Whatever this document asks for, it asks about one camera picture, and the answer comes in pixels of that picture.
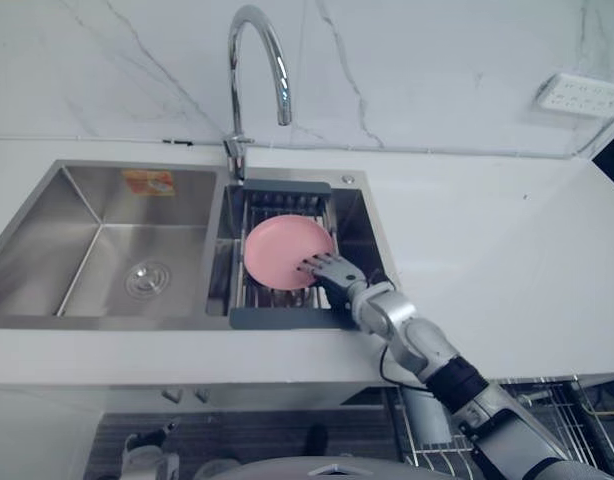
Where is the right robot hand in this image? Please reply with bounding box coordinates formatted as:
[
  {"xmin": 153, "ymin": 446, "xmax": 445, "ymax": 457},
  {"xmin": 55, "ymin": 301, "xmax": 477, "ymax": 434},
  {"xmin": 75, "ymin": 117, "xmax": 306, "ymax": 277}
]
[{"xmin": 296, "ymin": 253, "xmax": 370, "ymax": 324}]

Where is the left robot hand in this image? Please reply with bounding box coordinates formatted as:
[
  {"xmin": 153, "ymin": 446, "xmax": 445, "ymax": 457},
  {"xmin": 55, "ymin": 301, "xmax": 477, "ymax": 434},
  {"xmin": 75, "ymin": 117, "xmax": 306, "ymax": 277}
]
[{"xmin": 121, "ymin": 419, "xmax": 182, "ymax": 480}]

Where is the pink round dish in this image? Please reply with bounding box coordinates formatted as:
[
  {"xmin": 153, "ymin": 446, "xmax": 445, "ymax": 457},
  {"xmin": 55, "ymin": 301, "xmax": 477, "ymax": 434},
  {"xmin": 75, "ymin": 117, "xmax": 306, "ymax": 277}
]
[{"xmin": 243, "ymin": 215, "xmax": 336, "ymax": 292}]

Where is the white cup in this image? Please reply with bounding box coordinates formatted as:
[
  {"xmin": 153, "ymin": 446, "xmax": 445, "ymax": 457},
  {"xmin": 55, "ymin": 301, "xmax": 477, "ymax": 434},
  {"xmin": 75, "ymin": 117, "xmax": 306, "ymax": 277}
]
[{"xmin": 401, "ymin": 386, "xmax": 457, "ymax": 446}]

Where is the stainless steel double sink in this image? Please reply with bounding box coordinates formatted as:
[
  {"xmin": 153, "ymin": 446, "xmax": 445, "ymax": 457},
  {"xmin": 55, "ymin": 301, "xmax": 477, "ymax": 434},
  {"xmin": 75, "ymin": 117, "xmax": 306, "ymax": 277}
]
[{"xmin": 0, "ymin": 159, "xmax": 400, "ymax": 332}]

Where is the round metal drain strainer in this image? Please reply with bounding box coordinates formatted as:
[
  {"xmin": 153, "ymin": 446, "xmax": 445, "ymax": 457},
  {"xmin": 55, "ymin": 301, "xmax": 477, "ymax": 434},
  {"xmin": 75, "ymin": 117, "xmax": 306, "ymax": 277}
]
[{"xmin": 124, "ymin": 263, "xmax": 172, "ymax": 300}]

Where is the orange sticker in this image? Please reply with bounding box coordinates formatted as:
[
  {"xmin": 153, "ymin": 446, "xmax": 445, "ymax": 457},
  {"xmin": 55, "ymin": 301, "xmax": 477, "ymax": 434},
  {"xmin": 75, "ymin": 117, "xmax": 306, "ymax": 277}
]
[{"xmin": 121, "ymin": 169, "xmax": 177, "ymax": 198}]

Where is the chrome gooseneck faucet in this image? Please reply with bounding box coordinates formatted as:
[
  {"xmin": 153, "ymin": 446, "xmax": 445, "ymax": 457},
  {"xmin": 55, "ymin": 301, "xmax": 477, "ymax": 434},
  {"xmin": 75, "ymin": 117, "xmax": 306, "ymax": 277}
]
[{"xmin": 223, "ymin": 4, "xmax": 294, "ymax": 182}]

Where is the black appliance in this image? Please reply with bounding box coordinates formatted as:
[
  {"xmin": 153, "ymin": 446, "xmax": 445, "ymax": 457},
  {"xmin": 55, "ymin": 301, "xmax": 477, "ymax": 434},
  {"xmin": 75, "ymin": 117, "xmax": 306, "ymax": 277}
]
[{"xmin": 590, "ymin": 106, "xmax": 614, "ymax": 187}]

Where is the grey-handled wire drain basket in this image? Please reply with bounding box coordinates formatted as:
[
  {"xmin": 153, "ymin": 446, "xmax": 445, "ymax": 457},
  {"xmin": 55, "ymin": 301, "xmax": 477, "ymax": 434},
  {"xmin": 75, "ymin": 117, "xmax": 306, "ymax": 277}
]
[{"xmin": 228, "ymin": 179, "xmax": 362, "ymax": 332}]

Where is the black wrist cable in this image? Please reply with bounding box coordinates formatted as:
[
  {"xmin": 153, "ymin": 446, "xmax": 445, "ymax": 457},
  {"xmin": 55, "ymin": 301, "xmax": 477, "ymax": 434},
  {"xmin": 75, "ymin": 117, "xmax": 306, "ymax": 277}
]
[{"xmin": 378, "ymin": 343, "xmax": 430, "ymax": 391}]

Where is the wire dishwasher rack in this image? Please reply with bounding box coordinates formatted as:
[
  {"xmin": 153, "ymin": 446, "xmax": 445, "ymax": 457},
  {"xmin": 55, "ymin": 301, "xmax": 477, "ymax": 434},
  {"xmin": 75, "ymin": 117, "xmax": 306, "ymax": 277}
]
[{"xmin": 395, "ymin": 377, "xmax": 614, "ymax": 480}]

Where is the yellow cable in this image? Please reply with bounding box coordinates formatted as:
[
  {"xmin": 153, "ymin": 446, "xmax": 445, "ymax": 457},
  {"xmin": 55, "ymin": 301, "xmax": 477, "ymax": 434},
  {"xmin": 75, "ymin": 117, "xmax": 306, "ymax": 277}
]
[{"xmin": 580, "ymin": 393, "xmax": 614, "ymax": 420}]

